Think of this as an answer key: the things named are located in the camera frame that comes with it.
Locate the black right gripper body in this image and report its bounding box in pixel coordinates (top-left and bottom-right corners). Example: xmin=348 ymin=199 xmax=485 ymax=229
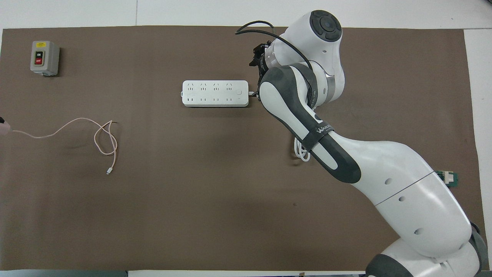
xmin=249 ymin=43 xmax=270 ymax=78

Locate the white power strip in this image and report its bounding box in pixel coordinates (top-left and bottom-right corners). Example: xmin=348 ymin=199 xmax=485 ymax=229
xmin=181 ymin=80 xmax=249 ymax=108

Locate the pink charging cable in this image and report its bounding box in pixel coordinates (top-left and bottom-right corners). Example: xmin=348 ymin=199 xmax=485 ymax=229
xmin=11 ymin=117 xmax=118 ymax=175

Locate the brown table mat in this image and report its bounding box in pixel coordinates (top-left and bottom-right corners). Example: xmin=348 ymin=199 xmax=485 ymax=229
xmin=1 ymin=26 xmax=490 ymax=271

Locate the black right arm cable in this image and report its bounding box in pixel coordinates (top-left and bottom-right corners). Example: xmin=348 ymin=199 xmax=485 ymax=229
xmin=235 ymin=20 xmax=314 ymax=73

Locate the grey on-off switch box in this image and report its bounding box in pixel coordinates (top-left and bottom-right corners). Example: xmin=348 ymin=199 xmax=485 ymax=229
xmin=30 ymin=41 xmax=60 ymax=77

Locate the white power cord with plug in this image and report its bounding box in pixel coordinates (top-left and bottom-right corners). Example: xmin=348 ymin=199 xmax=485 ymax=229
xmin=248 ymin=91 xmax=311 ymax=162

